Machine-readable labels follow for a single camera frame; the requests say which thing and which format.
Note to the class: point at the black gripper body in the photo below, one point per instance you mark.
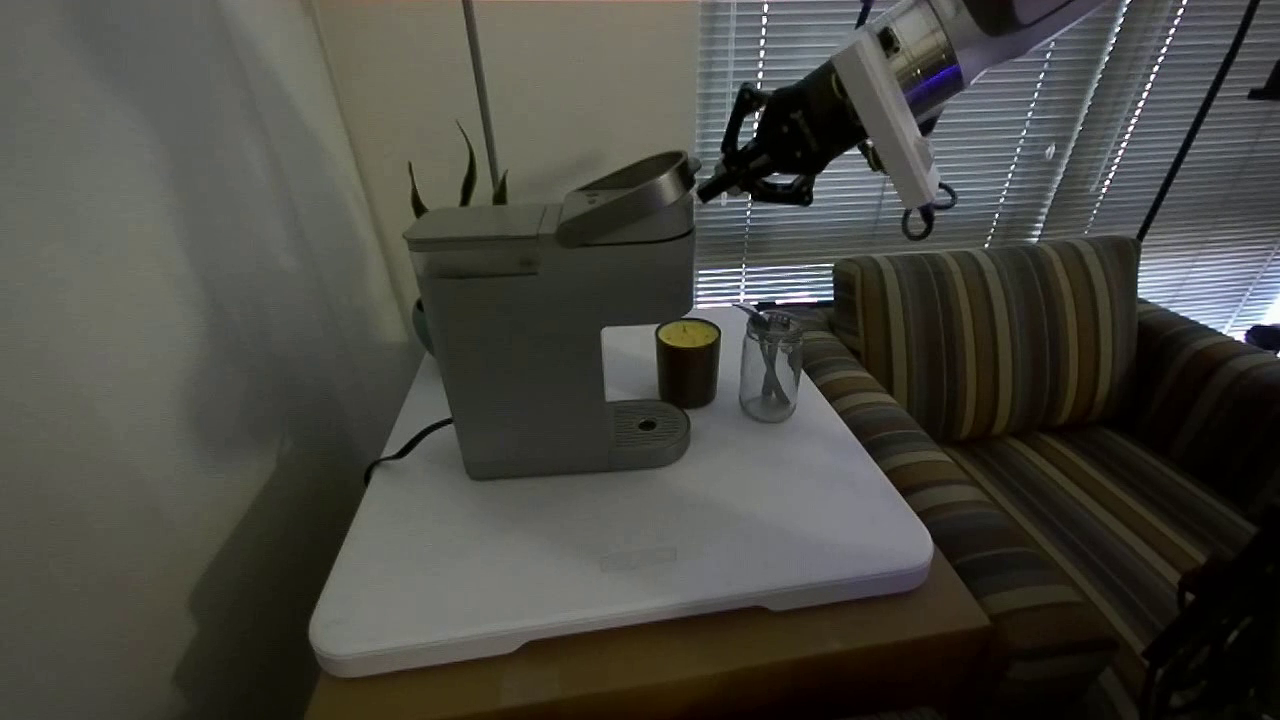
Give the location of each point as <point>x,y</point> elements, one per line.
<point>827,123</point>

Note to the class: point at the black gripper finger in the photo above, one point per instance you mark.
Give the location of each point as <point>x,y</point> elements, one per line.
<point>761,186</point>
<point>755,118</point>

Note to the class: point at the grey pod coffee maker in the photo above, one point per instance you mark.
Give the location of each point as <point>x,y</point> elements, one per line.
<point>534,360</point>

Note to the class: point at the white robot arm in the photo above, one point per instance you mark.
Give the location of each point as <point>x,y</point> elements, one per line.
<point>987,34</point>

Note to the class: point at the clear glass jar with utensils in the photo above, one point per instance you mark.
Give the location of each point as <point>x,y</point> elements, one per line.
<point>768,382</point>

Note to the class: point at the dark candle jar yellow wax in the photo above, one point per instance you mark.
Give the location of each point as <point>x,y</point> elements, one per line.
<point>690,374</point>

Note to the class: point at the white window blinds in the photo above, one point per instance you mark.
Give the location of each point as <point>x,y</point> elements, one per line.
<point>1067,162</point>

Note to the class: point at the thin metal lamp pole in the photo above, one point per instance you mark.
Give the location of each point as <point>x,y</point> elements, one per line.
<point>483,94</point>

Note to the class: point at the striped fabric armchair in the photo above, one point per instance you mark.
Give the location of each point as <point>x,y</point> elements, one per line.
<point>1043,384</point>

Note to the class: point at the black slanted stand pole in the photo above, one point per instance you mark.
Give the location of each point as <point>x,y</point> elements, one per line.
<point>1194,127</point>

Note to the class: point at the white plastic board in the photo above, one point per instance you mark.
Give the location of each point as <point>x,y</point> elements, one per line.
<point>625,544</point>

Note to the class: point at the wooden side table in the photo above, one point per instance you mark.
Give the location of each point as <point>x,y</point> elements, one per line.
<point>692,664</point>

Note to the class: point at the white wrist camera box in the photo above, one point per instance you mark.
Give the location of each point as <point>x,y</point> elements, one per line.
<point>895,127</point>

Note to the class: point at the black metal frame object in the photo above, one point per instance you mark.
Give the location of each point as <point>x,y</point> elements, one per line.
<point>1220,626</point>

